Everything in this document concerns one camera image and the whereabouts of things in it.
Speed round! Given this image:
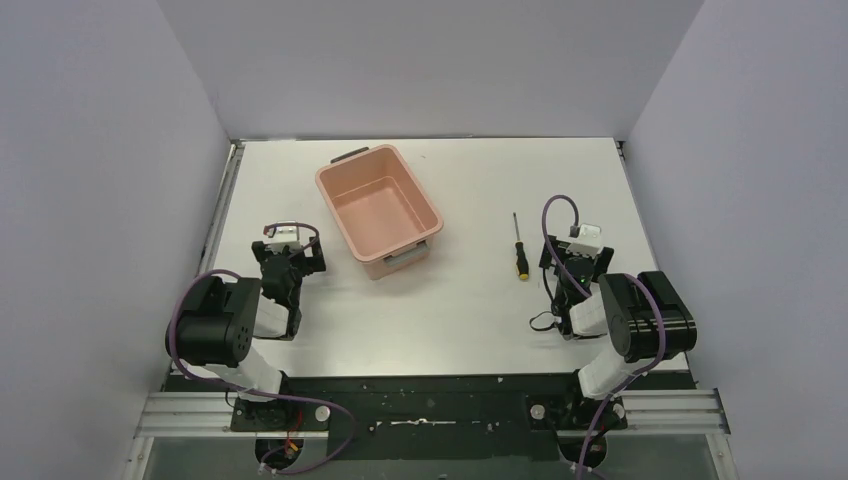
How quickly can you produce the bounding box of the aluminium left side rail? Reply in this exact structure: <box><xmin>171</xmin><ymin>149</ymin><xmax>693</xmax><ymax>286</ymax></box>
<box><xmin>197</xmin><ymin>140</ymin><xmax>245</xmax><ymax>274</ymax></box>

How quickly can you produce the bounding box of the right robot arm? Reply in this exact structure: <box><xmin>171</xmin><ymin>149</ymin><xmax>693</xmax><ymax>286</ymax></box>
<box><xmin>539</xmin><ymin>235</ymin><xmax>697</xmax><ymax>430</ymax></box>

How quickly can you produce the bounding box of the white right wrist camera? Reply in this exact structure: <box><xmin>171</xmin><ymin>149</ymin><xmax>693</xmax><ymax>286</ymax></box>
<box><xmin>566</xmin><ymin>223</ymin><xmax>604</xmax><ymax>260</ymax></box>

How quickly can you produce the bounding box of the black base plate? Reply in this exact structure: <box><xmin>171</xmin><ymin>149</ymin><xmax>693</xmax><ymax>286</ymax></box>
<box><xmin>162</xmin><ymin>372</ymin><xmax>697</xmax><ymax>464</ymax></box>

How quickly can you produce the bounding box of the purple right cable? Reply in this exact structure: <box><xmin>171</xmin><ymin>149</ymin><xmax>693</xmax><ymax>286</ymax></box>
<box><xmin>541</xmin><ymin>193</ymin><xmax>667</xmax><ymax>480</ymax></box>

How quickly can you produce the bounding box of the aluminium rail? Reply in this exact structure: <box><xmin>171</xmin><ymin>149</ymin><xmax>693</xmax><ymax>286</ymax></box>
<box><xmin>136</xmin><ymin>390</ymin><xmax>730</xmax><ymax>439</ymax></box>
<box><xmin>197</xmin><ymin>140</ymin><xmax>245</xmax><ymax>274</ymax></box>

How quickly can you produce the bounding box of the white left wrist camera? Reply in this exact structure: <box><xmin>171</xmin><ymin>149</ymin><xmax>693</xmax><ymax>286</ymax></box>
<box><xmin>263</xmin><ymin>222</ymin><xmax>301</xmax><ymax>254</ymax></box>

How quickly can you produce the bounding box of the purple cable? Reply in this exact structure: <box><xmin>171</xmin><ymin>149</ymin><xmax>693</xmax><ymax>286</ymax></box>
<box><xmin>541</xmin><ymin>193</ymin><xmax>667</xmax><ymax>480</ymax></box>
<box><xmin>166</xmin><ymin>221</ymin><xmax>359</xmax><ymax>476</ymax></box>

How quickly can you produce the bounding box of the black yellow screwdriver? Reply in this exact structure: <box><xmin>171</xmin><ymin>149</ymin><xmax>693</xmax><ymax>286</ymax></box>
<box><xmin>512</xmin><ymin>212</ymin><xmax>529</xmax><ymax>281</ymax></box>

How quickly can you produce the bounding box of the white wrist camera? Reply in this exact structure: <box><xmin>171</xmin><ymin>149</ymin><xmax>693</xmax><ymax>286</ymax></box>
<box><xmin>263</xmin><ymin>222</ymin><xmax>301</xmax><ymax>254</ymax></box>
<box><xmin>566</xmin><ymin>223</ymin><xmax>604</xmax><ymax>260</ymax></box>

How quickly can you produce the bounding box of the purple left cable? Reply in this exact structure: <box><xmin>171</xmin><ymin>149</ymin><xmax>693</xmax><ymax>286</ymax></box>
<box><xmin>166</xmin><ymin>221</ymin><xmax>359</xmax><ymax>476</ymax></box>

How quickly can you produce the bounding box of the aluminium front rail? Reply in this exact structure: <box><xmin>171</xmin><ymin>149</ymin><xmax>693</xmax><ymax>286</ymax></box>
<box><xmin>136</xmin><ymin>390</ymin><xmax>730</xmax><ymax>439</ymax></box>

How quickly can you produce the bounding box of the pink plastic bin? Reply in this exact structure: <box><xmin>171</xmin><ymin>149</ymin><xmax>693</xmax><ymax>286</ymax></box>
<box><xmin>315</xmin><ymin>144</ymin><xmax>444</xmax><ymax>280</ymax></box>

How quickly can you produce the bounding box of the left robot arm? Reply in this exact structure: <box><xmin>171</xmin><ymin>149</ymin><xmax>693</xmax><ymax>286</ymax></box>
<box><xmin>165</xmin><ymin>234</ymin><xmax>326</xmax><ymax>431</ymax></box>

